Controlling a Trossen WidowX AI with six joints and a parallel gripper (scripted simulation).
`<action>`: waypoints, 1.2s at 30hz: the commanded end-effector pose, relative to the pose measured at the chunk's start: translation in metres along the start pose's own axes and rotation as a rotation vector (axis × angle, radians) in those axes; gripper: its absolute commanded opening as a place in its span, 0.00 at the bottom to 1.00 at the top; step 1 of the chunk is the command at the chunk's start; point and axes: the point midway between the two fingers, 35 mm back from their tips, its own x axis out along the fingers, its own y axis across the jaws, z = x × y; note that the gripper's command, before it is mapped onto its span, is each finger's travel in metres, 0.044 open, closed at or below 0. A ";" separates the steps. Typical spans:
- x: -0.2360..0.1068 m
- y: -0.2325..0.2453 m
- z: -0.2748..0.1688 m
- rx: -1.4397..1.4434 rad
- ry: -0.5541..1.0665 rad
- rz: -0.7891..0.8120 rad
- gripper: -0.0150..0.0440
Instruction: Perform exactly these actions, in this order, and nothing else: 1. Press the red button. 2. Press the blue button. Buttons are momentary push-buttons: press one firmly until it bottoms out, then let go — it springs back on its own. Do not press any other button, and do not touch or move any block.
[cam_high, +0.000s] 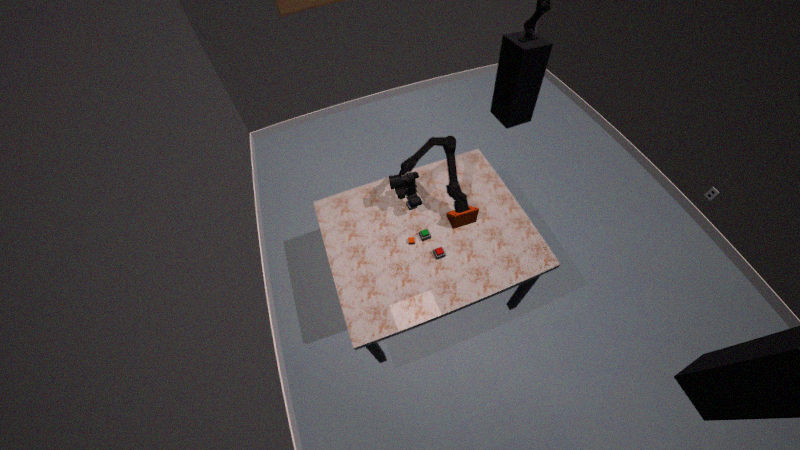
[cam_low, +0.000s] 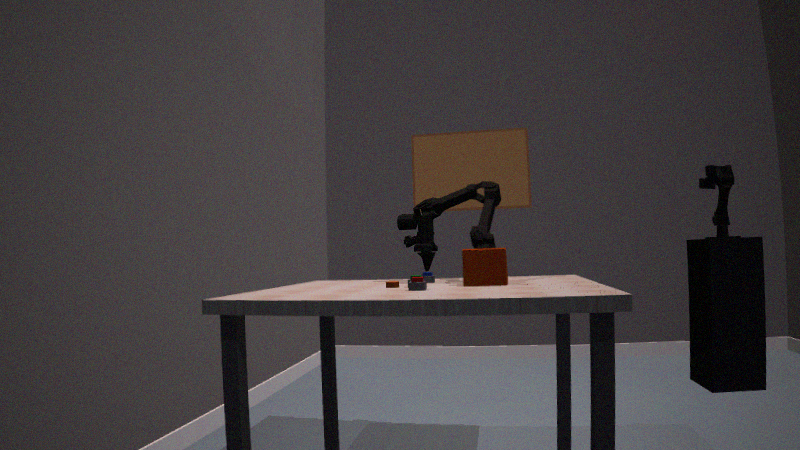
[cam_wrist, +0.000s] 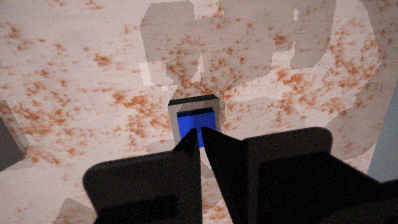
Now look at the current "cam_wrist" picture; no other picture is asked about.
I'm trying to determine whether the blue button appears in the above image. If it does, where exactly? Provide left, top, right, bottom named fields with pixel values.
left=167, top=94, right=222, bottom=148

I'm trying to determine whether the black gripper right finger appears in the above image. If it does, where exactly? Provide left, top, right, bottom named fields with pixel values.
left=201, top=126, right=333, bottom=224

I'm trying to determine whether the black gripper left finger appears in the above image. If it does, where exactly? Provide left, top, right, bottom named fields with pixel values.
left=82, top=128, right=203, bottom=224

